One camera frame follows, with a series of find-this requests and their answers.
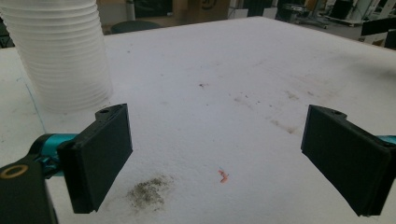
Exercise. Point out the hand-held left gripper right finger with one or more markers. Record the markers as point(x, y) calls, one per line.
point(348, 155)

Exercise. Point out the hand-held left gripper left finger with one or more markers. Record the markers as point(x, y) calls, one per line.
point(96, 161)

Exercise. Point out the stack of white plastic cups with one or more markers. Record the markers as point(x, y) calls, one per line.
point(60, 53)

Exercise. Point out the black monitor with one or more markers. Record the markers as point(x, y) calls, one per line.
point(378, 28)

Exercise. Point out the dark round chair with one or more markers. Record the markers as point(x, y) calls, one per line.
point(134, 26)

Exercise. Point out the metal wheeled stand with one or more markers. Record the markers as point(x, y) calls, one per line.
point(303, 14)

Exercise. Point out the brown cardboard box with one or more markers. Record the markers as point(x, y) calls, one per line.
point(199, 9)

